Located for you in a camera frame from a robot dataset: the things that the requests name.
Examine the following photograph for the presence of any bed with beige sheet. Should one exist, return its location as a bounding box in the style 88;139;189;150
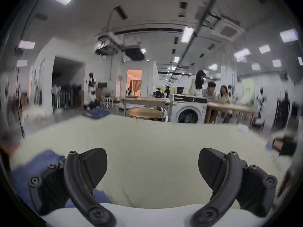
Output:
9;114;288;211

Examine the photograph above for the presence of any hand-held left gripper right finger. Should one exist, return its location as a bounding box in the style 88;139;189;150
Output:
190;148;278;227

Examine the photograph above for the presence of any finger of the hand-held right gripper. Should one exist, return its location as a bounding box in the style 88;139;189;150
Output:
272;137;297;156

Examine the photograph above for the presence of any white humanoid robot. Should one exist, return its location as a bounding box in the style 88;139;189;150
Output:
255;87;267;118
84;72;100;111

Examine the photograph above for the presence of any white washing machine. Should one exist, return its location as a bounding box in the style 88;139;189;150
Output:
170;94;208;124

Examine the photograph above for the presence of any dark blue shirt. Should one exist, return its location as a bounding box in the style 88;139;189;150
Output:
11;149;112;212

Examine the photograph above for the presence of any round wooden table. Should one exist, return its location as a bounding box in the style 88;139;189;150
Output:
126;108;164;121

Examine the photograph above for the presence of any folded dark blue garment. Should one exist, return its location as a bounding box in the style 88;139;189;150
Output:
82;109;111;119

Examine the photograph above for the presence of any white folding chair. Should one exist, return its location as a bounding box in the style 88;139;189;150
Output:
100;91;114;110

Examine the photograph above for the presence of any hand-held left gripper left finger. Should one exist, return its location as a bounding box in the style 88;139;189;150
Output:
28;148;117;227

